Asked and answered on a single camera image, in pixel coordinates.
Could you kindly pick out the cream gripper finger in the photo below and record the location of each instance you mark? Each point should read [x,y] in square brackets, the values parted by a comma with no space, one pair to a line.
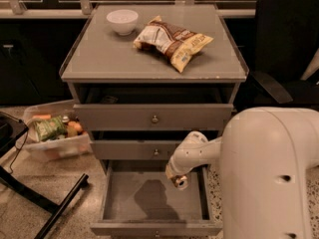
[169,173]

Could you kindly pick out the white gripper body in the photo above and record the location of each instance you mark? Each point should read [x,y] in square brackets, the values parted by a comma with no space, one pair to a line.
[174,165]

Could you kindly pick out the orange soda can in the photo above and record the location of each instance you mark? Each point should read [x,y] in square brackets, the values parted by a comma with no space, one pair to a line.
[180,182]

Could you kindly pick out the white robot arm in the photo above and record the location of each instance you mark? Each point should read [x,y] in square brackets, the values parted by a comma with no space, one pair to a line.
[263,155]

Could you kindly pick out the grey bottom drawer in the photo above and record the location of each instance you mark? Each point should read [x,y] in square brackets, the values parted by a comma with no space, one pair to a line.
[141,202]

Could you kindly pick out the grey drawer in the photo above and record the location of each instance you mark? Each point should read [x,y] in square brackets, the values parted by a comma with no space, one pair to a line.
[141,202]
[153,108]
[136,145]

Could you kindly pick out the grey middle drawer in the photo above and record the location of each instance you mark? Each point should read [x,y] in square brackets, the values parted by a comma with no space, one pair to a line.
[136,145]

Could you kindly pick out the grey drawer cabinet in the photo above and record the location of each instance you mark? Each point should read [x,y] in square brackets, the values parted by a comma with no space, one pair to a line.
[103,58]

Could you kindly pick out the grey top drawer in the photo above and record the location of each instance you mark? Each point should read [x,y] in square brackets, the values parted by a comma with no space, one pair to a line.
[153,108]

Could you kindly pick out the brown yellow chip bag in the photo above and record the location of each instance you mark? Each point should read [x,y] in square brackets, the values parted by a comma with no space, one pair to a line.
[176,43]

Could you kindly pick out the orange fruit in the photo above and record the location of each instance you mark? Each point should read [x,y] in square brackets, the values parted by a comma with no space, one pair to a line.
[76,125]

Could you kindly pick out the clear plastic storage bin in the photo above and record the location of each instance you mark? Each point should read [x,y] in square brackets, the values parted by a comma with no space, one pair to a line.
[63,146]

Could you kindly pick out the green snack bag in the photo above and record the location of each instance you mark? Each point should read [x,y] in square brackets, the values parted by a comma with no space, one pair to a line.
[50,128]

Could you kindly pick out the white bowl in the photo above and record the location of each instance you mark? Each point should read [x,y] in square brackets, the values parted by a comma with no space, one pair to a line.
[123,21]

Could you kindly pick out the black office chair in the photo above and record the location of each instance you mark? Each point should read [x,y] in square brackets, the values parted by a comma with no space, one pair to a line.
[286,43]

